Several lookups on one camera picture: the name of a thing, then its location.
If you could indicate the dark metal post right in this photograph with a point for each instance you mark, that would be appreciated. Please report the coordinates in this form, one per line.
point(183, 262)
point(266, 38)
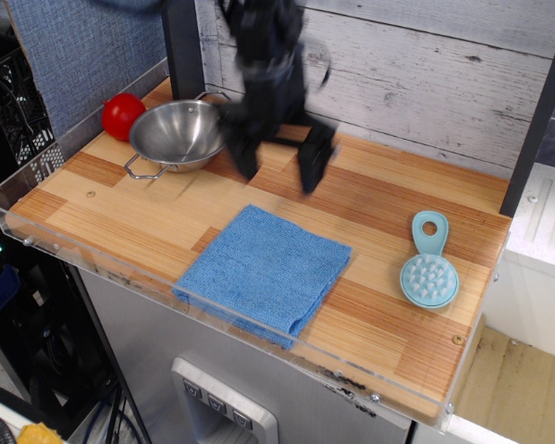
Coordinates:
point(532, 142)

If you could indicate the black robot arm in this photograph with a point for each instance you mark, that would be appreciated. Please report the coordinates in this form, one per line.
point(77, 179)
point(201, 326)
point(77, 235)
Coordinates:
point(269, 57)

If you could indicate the red toy tomato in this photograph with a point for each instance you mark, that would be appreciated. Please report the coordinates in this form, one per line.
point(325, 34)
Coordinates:
point(119, 114)

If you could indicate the white grooved appliance top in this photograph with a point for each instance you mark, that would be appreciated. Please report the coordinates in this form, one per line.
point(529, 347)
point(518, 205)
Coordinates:
point(532, 232)

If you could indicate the black plastic crate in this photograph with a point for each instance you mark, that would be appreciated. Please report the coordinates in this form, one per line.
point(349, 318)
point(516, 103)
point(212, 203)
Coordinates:
point(24, 123)

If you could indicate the steel bowl with handles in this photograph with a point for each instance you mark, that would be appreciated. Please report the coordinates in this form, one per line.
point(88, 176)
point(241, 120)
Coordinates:
point(179, 136)

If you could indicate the blue microfiber towel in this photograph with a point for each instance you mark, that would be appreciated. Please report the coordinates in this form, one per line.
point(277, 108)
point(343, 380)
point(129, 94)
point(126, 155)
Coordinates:
point(265, 275)

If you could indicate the dark metal post left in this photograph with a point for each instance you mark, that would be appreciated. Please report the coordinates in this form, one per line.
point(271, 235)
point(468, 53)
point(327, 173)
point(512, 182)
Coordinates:
point(183, 50)

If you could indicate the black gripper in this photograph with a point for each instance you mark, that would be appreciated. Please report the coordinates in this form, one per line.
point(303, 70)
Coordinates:
point(268, 104)

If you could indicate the dark metal post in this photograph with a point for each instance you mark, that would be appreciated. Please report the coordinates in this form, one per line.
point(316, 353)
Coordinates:
point(532, 142)
point(183, 50)

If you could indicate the clear acrylic table guard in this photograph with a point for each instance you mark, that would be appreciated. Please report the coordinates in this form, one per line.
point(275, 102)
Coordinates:
point(368, 365)

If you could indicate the yellow object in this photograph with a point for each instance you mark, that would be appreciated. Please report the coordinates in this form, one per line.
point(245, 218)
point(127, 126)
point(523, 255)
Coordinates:
point(38, 434)

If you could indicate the teal scalp massager brush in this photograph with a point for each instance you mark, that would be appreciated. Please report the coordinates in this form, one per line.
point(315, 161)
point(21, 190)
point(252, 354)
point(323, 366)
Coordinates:
point(429, 280)

